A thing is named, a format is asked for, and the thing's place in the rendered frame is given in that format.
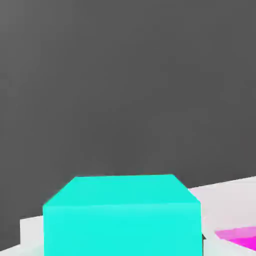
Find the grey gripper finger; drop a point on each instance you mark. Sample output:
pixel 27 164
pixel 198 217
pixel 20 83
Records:
pixel 203 239

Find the small cyan cube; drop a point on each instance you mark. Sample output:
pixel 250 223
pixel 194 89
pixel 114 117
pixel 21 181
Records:
pixel 122 224

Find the small magenta cube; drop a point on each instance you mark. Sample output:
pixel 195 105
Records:
pixel 243 239

